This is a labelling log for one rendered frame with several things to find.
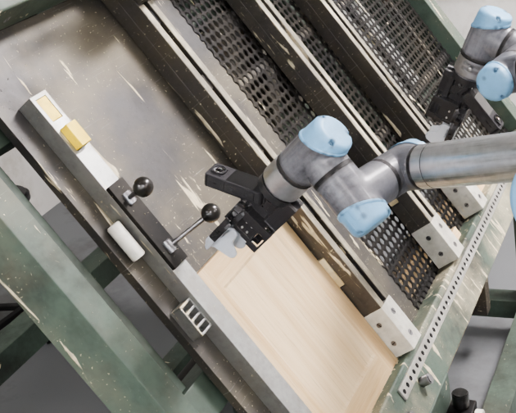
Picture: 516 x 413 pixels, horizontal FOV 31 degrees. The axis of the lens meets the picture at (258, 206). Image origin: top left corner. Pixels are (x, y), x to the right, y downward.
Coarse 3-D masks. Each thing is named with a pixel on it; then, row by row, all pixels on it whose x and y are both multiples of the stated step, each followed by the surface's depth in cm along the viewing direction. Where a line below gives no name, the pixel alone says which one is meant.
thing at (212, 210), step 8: (208, 208) 176; (216, 208) 177; (208, 216) 176; (216, 216) 177; (192, 224) 178; (200, 224) 178; (184, 232) 178; (168, 240) 178; (176, 240) 179; (168, 248) 178; (176, 248) 179
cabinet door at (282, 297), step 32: (224, 256) 194; (256, 256) 202; (288, 256) 209; (224, 288) 189; (256, 288) 196; (288, 288) 204; (320, 288) 211; (256, 320) 192; (288, 320) 199; (320, 320) 206; (352, 320) 214; (288, 352) 194; (320, 352) 201; (352, 352) 209; (384, 352) 216; (320, 384) 196; (352, 384) 203; (384, 384) 210
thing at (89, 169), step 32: (64, 160) 177; (96, 160) 178; (96, 192) 177; (128, 224) 178; (160, 256) 178; (192, 288) 180; (224, 320) 182; (224, 352) 182; (256, 352) 183; (256, 384) 182; (288, 384) 185
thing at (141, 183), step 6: (138, 180) 167; (144, 180) 167; (150, 180) 168; (138, 186) 167; (144, 186) 167; (150, 186) 167; (126, 192) 177; (132, 192) 174; (138, 192) 167; (144, 192) 167; (150, 192) 168; (126, 198) 177; (132, 198) 177
